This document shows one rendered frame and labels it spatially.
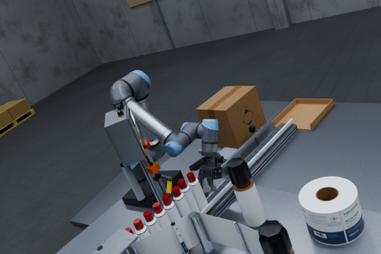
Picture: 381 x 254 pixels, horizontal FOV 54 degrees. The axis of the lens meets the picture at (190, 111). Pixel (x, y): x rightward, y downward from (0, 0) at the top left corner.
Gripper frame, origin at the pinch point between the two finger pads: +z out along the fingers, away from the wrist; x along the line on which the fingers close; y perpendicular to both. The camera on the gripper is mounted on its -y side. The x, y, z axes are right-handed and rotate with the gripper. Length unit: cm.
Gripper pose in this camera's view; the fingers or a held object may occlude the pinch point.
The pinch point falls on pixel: (204, 194)
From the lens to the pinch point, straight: 179.1
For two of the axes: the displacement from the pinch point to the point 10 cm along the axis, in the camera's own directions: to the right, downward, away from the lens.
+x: 7.3, 0.0, 6.8
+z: -0.3, 10.0, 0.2
